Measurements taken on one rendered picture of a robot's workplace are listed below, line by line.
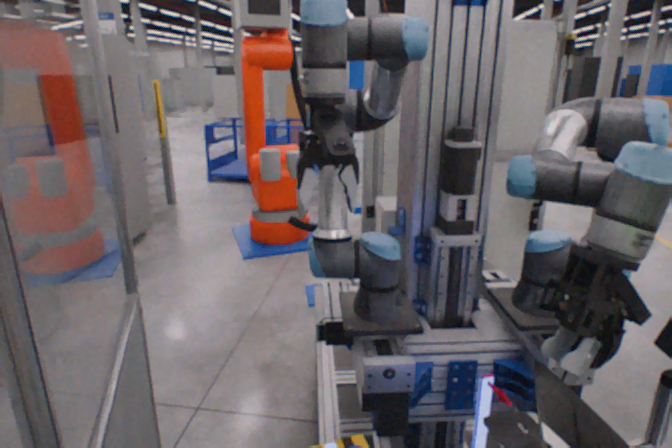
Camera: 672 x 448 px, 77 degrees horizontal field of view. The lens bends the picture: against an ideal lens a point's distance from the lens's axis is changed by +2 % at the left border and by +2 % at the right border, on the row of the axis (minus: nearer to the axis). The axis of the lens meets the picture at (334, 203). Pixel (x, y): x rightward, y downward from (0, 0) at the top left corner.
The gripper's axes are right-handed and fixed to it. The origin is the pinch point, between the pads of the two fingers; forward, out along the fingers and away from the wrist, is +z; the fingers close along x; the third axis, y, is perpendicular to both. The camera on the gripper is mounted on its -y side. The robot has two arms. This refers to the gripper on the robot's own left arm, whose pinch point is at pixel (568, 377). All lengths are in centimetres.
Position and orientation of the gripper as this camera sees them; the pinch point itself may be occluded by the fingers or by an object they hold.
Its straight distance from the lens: 77.5
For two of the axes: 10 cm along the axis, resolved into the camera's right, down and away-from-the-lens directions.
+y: -9.1, -2.1, -3.5
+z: -2.9, 9.4, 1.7
